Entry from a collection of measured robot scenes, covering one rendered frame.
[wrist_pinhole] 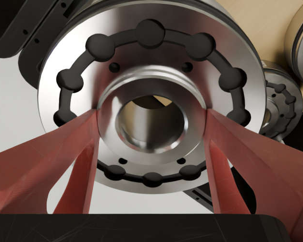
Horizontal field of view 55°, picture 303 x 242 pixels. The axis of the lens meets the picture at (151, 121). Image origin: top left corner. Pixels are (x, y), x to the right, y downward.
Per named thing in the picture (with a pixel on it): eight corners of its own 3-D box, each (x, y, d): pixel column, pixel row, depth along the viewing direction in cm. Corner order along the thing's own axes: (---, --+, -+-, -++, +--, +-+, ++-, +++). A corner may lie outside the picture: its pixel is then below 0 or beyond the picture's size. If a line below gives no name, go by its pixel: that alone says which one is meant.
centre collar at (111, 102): (152, 173, 15) (152, 182, 15) (74, 118, 13) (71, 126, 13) (229, 117, 13) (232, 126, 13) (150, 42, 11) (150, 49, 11)
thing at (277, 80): (242, 160, 36) (244, 163, 36) (188, 112, 32) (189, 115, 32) (319, 112, 32) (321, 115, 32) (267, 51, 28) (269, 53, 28)
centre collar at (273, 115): (248, 139, 34) (250, 143, 33) (222, 114, 32) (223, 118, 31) (286, 114, 32) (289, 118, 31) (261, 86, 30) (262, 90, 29)
